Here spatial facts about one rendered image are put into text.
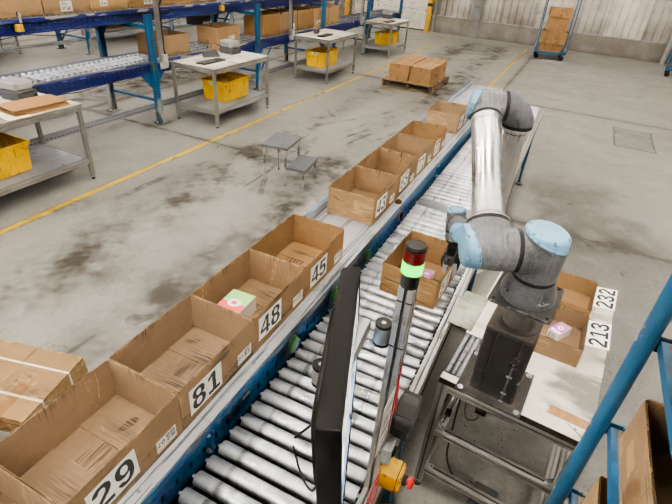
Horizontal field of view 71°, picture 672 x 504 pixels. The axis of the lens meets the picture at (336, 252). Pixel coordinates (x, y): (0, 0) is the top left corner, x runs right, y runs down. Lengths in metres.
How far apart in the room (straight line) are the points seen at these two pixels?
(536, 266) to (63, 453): 1.56
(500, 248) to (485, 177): 0.28
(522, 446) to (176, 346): 1.92
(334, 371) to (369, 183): 2.28
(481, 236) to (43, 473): 1.48
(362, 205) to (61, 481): 1.87
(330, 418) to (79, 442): 1.06
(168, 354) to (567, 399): 1.57
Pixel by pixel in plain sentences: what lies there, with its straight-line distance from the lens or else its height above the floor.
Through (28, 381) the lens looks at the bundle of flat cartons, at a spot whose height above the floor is 0.13.
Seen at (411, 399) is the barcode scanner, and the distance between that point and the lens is 1.49.
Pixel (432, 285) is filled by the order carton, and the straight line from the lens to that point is 2.30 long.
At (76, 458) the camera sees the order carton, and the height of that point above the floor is 0.88.
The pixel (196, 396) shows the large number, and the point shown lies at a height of 0.97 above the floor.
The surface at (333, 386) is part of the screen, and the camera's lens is 0.87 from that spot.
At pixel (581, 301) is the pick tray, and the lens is 2.76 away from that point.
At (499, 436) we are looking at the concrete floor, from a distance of 2.95.
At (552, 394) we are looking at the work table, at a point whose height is 0.75.
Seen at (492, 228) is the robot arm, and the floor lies 1.47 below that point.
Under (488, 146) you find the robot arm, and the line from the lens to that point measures 1.82.
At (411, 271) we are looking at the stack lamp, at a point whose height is 1.61.
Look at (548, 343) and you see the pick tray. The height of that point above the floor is 0.82.
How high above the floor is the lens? 2.20
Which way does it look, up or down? 33 degrees down
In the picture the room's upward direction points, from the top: 5 degrees clockwise
